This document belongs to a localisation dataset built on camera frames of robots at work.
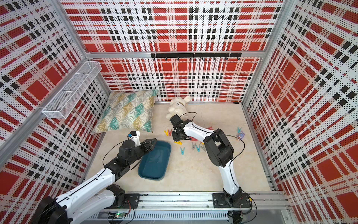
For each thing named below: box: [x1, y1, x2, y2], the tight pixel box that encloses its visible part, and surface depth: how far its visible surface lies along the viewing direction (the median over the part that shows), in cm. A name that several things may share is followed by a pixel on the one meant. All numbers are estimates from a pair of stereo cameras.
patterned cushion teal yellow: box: [92, 89, 159, 134], surface depth 96 cm
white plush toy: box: [165, 95, 192, 121], surface depth 108 cm
